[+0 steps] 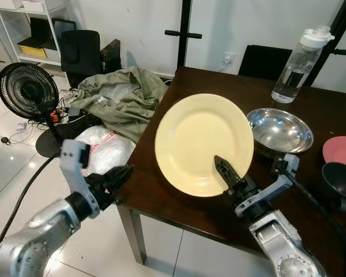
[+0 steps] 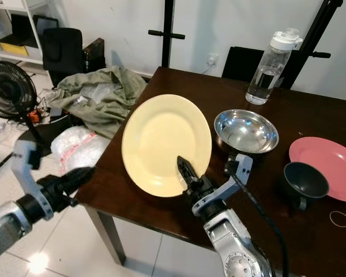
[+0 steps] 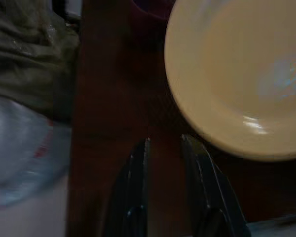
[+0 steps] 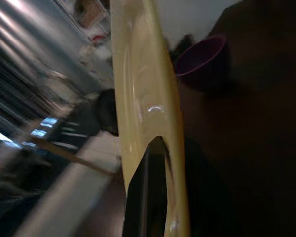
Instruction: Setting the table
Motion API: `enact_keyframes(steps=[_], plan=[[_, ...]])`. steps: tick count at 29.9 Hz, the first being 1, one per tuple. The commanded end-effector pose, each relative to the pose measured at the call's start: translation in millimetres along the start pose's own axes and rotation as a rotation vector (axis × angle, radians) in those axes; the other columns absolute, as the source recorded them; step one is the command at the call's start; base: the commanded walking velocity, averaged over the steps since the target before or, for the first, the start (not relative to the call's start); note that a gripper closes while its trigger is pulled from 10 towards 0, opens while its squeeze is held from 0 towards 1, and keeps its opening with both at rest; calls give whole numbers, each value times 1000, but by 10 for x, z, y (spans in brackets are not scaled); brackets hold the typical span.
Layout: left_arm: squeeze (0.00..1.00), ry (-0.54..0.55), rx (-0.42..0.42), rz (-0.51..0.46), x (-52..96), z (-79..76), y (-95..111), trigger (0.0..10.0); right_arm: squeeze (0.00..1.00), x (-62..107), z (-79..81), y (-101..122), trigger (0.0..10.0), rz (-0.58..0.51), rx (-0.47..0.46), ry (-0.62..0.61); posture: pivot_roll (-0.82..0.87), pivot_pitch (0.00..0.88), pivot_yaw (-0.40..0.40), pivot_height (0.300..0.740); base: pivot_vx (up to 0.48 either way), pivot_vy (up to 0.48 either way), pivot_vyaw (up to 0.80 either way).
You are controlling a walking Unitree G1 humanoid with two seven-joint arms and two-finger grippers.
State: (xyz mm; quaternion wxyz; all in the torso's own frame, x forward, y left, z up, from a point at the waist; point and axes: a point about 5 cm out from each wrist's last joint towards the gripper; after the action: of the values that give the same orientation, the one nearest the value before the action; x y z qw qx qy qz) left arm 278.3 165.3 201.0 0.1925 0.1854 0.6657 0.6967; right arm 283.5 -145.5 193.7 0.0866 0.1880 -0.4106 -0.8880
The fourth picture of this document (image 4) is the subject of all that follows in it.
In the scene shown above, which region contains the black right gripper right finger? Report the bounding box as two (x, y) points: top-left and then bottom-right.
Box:
(185, 138), (232, 237)

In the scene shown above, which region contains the purple cup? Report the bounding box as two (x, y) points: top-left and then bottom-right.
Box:
(174, 34), (231, 93)

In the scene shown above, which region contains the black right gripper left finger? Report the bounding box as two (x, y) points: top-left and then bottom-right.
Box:
(122, 135), (169, 237)

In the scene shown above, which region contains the yellow plate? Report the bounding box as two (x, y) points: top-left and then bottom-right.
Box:
(110, 0), (191, 237)

